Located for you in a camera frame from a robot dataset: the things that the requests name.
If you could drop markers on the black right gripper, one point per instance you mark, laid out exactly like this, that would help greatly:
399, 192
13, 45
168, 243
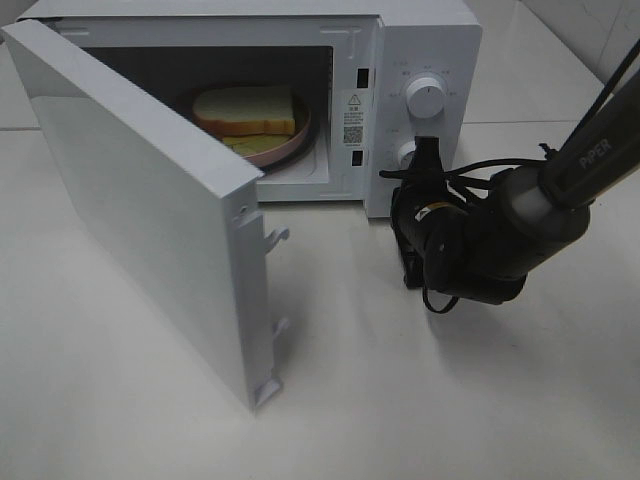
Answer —
427, 223

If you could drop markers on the white timer knob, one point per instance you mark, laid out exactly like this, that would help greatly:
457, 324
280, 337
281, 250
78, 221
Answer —
405, 154

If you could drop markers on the toast ham cheese sandwich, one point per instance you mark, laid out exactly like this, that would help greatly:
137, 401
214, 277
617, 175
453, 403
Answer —
249, 120

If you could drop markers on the pink round plate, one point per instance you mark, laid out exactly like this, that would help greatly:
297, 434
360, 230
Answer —
302, 112

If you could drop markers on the white microwave door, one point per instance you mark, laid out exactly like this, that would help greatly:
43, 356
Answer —
175, 208

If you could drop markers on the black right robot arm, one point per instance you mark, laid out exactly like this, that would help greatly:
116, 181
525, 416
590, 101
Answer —
477, 231

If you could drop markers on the white upper power knob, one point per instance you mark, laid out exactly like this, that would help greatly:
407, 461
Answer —
425, 95

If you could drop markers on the glass microwave turntable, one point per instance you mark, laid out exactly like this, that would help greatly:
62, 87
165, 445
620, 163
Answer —
305, 155

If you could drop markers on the white microwave oven body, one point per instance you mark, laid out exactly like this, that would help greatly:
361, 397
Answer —
350, 61

